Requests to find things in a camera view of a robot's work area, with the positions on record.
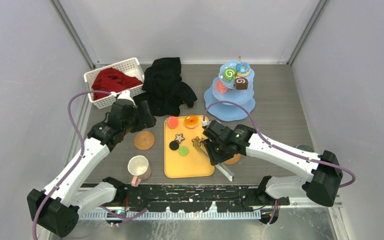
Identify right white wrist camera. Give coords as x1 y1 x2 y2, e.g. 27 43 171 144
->
201 120 211 129

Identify metal tongs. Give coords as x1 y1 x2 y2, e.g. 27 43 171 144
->
194 143 234 182

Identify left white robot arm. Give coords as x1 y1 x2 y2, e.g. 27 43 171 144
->
26 99 156 238

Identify pink swirl roll cake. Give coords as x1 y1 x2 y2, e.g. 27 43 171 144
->
216 80 229 94

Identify woven coaster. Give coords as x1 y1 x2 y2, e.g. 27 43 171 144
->
223 153 241 165
134 131 155 151

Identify chocolate swirl roll cake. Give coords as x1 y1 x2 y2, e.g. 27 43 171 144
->
234 77 249 90

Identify black round cookie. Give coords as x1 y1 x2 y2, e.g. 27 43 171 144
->
168 140 180 151

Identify orange donut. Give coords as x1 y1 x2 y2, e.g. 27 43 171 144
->
184 115 199 129

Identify brown star cookie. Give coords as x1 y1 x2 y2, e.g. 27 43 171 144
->
192 136 205 147
174 133 185 144

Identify red round cake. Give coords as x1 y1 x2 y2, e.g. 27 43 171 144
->
167 116 179 129

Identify white plastic basket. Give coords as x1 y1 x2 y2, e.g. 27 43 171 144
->
83 57 145 97

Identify yellow tray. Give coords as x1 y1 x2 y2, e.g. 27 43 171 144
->
163 115 215 179

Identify green round macaron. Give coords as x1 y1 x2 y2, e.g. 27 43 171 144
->
178 146 189 157

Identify pink mug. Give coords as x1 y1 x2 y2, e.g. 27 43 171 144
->
127 155 152 187

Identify blue three-tier cake stand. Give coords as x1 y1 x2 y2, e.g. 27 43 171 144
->
204 57 256 122

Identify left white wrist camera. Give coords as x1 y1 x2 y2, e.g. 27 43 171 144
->
116 89 135 105

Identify red cloth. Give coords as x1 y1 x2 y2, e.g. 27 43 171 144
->
91 67 143 93

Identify left woven coaster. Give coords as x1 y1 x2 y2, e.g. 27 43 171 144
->
134 131 155 151

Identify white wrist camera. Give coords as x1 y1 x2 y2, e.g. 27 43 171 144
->
116 89 135 105
201 120 211 129

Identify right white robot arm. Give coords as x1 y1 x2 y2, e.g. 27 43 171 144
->
202 120 343 207

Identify green roll cake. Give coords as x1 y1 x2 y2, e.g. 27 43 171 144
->
222 67 237 84

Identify grey metal cup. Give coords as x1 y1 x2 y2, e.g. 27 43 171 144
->
295 144 314 153

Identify right woven coaster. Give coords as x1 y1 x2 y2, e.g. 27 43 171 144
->
223 153 241 165

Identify blue donut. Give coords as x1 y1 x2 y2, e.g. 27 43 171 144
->
235 61 252 77

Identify black cloth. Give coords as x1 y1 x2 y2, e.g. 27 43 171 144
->
133 57 198 117

